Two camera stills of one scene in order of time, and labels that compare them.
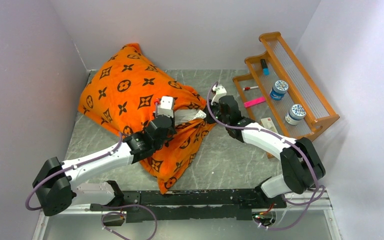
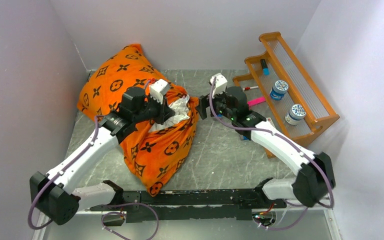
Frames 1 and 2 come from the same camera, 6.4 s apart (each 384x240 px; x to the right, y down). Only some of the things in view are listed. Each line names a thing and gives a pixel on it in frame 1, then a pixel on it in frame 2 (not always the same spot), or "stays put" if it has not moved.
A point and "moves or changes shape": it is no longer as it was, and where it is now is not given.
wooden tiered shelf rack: [278, 92] stays put
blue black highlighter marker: [266, 70] stays put
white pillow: [181, 116] moves or changes shape
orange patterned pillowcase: [119, 94] moves or changes shape
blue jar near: [279, 88] stays put
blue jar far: [296, 113] stays put
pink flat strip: [254, 102] stays put
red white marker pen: [246, 88] stays put
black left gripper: [172, 129] → [163, 112]
